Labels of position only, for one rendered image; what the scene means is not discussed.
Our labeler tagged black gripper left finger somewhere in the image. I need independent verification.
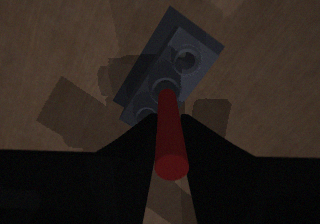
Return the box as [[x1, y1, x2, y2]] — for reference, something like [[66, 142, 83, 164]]
[[0, 113, 158, 224]]

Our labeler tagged dark red peg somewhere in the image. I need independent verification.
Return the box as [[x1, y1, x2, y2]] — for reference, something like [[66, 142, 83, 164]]
[[154, 89, 189, 181]]

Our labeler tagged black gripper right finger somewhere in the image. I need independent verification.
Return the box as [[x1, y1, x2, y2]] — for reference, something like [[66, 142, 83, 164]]
[[180, 114, 320, 224]]

